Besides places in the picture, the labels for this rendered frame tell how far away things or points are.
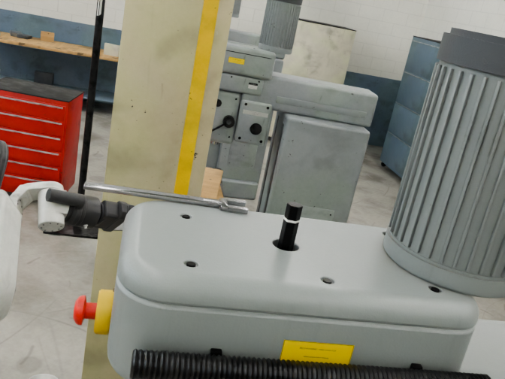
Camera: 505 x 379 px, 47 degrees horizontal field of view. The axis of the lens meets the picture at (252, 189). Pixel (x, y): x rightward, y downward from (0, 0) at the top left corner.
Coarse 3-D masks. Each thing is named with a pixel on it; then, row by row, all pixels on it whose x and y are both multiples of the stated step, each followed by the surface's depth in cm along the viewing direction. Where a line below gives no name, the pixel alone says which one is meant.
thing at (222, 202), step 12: (108, 192) 86; (120, 192) 86; (132, 192) 86; (144, 192) 87; (156, 192) 88; (192, 204) 88; (204, 204) 88; (216, 204) 88; (228, 204) 91; (240, 204) 91
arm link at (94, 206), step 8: (88, 200) 157; (96, 200) 159; (104, 200) 162; (88, 208) 156; (96, 208) 158; (104, 208) 160; (112, 208) 161; (120, 208) 162; (128, 208) 163; (88, 216) 156; (96, 216) 158; (104, 216) 160; (112, 216) 161; (120, 216) 161; (80, 224) 157; (88, 224) 158; (96, 224) 161; (104, 224) 164; (112, 224) 164; (120, 224) 165
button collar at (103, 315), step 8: (104, 296) 78; (112, 296) 79; (104, 304) 78; (112, 304) 78; (96, 312) 77; (104, 312) 77; (96, 320) 77; (104, 320) 77; (96, 328) 77; (104, 328) 78
